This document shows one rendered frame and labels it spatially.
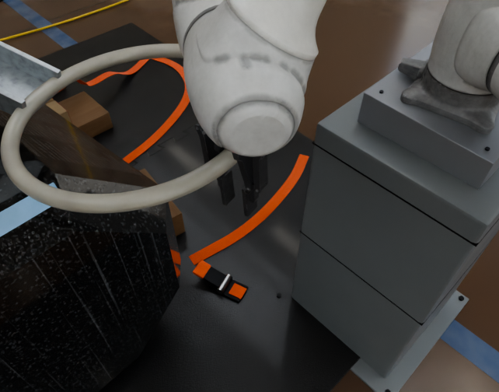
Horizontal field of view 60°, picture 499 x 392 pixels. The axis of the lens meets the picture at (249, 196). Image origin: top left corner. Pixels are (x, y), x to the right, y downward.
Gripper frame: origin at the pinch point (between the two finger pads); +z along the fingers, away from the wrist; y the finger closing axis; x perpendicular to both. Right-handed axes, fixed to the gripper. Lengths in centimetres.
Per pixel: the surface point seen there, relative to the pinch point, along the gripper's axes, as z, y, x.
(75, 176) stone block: 2.9, 33.4, 11.6
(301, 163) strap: 79, 36, -87
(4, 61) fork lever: -12, 58, 4
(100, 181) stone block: 7.5, 32.5, 7.5
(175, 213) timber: 65, 55, -26
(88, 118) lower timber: 63, 129, -47
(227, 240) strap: 78, 38, -33
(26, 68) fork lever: -12, 53, 3
